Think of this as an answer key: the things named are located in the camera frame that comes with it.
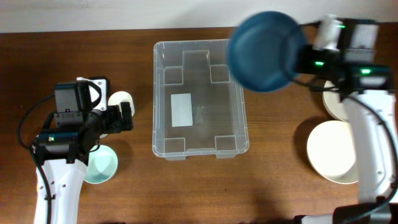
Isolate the cream plastic cup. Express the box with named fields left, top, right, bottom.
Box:
left=108, top=91, right=135, bottom=116

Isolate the mint green small bowl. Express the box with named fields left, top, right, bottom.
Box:
left=84, top=145, right=118, bottom=184

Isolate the large cream bowl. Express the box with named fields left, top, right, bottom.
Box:
left=322, top=91, right=348, bottom=122
left=307, top=120, right=359, bottom=185

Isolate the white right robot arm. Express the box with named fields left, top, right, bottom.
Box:
left=294, top=45, right=397, bottom=223

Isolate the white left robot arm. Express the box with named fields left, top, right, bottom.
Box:
left=30, top=101, right=133, bottom=223

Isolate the clear plastic storage bin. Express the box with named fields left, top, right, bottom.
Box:
left=152, top=39, right=249, bottom=161

